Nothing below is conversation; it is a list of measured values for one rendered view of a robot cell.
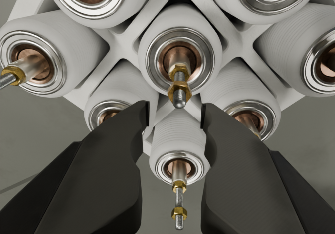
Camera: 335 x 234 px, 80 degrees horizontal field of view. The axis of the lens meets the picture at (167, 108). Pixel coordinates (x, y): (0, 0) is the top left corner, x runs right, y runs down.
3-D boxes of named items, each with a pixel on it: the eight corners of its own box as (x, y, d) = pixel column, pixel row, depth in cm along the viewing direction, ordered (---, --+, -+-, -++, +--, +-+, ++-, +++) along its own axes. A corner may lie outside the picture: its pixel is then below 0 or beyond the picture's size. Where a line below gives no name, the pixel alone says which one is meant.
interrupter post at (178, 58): (189, 49, 22) (190, 58, 19) (191, 70, 23) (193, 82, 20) (167, 53, 22) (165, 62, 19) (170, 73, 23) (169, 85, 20)
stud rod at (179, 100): (185, 62, 21) (187, 98, 14) (184, 71, 21) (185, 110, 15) (175, 62, 21) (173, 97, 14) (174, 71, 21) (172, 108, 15)
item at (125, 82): (112, 52, 40) (71, 93, 25) (160, 49, 39) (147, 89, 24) (122, 94, 45) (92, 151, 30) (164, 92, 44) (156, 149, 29)
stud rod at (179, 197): (174, 175, 30) (173, 227, 23) (180, 172, 29) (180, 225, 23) (178, 178, 30) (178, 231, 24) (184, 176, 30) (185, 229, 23)
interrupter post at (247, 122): (245, 133, 27) (252, 150, 24) (230, 125, 27) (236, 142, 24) (257, 120, 26) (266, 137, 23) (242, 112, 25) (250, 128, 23)
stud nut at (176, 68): (190, 65, 19) (191, 68, 18) (188, 81, 20) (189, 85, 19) (170, 63, 19) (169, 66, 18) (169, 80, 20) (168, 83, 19)
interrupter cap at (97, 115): (83, 99, 26) (80, 102, 25) (141, 96, 25) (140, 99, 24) (97, 144, 30) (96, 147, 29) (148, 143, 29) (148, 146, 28)
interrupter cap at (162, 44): (212, 19, 20) (213, 20, 19) (215, 87, 24) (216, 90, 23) (138, 32, 21) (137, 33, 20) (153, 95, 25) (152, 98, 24)
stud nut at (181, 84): (193, 81, 16) (193, 86, 15) (190, 100, 17) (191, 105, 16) (168, 79, 16) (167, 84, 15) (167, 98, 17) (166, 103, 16)
